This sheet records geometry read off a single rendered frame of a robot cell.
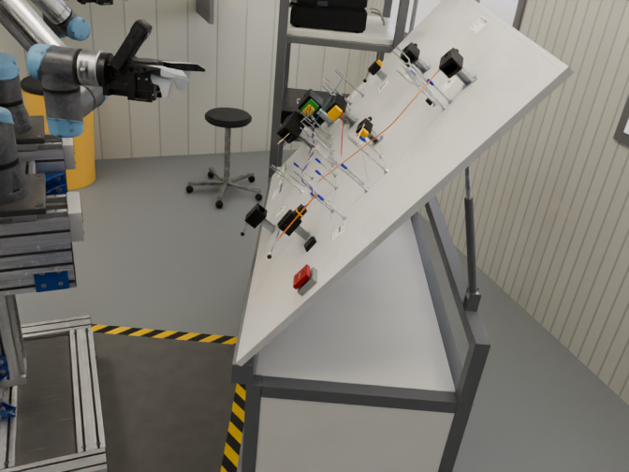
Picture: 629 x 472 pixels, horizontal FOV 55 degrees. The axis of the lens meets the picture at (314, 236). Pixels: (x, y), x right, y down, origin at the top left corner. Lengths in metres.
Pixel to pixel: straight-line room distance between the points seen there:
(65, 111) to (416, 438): 1.21
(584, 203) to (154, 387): 2.19
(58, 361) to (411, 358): 1.47
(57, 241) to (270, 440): 0.80
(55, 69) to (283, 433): 1.08
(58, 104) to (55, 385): 1.40
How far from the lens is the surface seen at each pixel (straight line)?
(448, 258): 1.90
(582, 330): 3.36
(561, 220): 3.35
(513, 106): 1.33
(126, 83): 1.37
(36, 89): 4.25
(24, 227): 1.77
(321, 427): 1.73
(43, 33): 1.56
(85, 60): 1.38
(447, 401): 1.69
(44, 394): 2.54
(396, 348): 1.81
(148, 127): 4.90
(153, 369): 2.88
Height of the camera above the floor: 1.92
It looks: 29 degrees down
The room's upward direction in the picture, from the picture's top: 6 degrees clockwise
